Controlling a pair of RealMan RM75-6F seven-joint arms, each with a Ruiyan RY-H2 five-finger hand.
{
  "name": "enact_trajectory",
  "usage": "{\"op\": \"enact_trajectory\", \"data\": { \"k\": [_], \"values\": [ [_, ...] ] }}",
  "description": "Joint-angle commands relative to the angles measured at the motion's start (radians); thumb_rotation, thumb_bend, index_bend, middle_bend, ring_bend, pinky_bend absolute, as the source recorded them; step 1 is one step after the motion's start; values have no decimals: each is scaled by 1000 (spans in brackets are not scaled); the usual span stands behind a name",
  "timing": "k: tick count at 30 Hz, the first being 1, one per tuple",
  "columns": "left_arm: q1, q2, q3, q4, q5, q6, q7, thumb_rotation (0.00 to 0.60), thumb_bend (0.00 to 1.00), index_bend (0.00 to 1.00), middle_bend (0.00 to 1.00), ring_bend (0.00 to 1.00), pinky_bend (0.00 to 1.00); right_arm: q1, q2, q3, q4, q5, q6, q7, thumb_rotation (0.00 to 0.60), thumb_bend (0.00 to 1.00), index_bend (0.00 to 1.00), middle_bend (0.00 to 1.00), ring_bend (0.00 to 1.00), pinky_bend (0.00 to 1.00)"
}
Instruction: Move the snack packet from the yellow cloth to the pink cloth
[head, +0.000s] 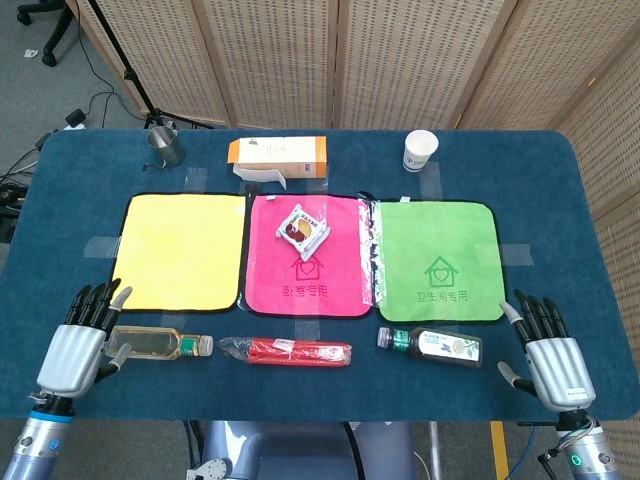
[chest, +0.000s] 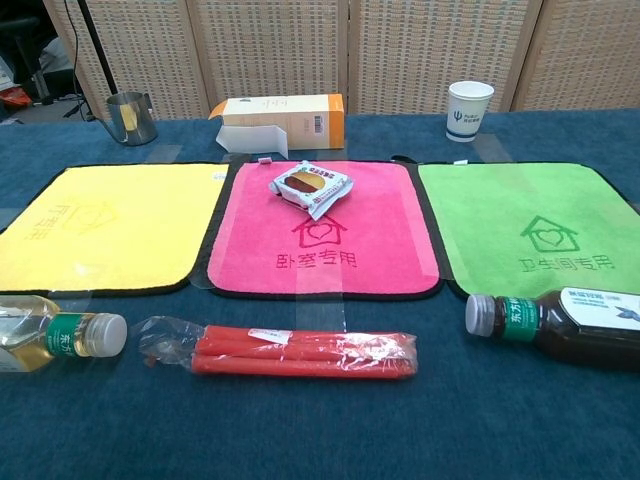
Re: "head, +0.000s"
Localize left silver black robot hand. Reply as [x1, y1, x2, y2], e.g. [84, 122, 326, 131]
[35, 278, 134, 400]

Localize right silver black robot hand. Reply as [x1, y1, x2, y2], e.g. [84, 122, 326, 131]
[496, 288, 598, 414]

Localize packaged snack cake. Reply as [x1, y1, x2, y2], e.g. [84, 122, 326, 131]
[273, 203, 333, 262]

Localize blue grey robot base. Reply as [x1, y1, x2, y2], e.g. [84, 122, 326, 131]
[185, 419, 417, 480]

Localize yellow towel mat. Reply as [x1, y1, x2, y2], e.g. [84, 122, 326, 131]
[110, 193, 248, 315]

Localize green towel mat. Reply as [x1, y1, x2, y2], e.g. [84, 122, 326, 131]
[372, 199, 507, 324]

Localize pink towel mat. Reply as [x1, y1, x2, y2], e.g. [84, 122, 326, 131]
[243, 193, 374, 319]

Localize light tea bottle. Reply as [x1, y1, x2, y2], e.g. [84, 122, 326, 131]
[104, 324, 215, 361]

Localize dark tea bottle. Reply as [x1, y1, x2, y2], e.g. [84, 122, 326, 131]
[376, 326, 484, 369]

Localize crinkled clear tape strip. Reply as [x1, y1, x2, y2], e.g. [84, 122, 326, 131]
[356, 196, 389, 307]

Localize red sticks in plastic bag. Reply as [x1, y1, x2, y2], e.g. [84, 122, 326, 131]
[218, 336, 353, 371]

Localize stainless steel pitcher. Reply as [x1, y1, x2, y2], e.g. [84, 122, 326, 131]
[142, 125, 186, 172]

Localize white paper cup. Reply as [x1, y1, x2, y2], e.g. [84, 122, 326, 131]
[402, 129, 440, 174]

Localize black tripod stand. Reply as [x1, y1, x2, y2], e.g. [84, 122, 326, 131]
[87, 0, 217, 132]

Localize white orange carton box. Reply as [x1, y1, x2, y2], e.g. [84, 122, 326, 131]
[228, 135, 331, 190]

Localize black office chair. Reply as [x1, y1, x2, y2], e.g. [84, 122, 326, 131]
[16, 0, 77, 68]

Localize wooden rattan folding screen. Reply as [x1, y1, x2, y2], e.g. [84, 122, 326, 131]
[74, 0, 640, 480]

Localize black floor cable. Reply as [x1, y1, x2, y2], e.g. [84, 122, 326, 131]
[74, 0, 149, 121]

